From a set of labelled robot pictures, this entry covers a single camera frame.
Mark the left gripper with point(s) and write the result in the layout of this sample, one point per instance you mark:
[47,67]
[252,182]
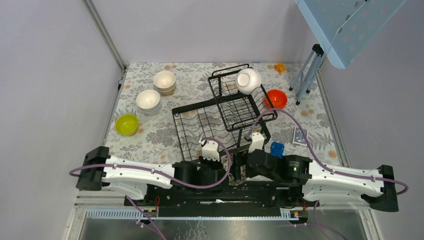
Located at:
[219,165]

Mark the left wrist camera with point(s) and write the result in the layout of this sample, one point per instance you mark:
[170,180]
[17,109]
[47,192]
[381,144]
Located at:
[209,150]

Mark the blue toy truck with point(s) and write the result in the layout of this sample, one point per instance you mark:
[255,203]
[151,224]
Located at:
[277,150]

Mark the orange toy block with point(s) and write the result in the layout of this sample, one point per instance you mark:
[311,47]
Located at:
[279,67]

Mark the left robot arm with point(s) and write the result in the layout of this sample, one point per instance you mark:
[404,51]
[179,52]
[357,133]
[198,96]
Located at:
[102,170]

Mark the lime green bowl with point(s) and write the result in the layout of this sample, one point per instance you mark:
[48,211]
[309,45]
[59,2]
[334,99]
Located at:
[127,125]

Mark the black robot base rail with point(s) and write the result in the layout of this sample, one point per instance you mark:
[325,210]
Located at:
[252,199]

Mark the floral table mat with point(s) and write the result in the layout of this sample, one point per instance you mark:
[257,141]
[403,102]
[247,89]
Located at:
[156,140]

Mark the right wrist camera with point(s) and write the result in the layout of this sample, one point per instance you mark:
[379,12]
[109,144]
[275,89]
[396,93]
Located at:
[257,141]

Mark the cream floral bowl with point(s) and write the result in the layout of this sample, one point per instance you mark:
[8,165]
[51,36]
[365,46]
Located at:
[167,91]

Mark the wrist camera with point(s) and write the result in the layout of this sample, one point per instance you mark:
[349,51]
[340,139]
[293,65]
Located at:
[209,150]
[257,141]

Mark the white bowl top tier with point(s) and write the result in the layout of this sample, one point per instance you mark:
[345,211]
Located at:
[247,80]

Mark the white ribbed bowl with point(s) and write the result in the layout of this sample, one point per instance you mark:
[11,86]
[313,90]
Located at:
[148,99]
[152,111]

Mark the black wire dish rack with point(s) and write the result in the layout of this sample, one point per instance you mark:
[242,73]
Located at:
[227,117]

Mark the light blue folding stool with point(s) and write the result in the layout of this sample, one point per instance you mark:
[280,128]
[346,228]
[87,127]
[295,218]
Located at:
[344,27]

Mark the orange bowl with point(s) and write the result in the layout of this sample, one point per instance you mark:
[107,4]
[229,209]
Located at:
[279,104]
[275,94]

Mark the beige bowl top tier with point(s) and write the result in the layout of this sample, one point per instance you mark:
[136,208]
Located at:
[164,80]

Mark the blue playing card box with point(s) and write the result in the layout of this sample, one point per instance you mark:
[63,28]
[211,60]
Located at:
[299,136]

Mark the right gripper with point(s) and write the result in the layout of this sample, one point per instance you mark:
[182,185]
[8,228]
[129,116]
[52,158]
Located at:
[240,159]

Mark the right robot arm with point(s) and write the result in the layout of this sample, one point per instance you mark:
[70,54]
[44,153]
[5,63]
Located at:
[298,181]

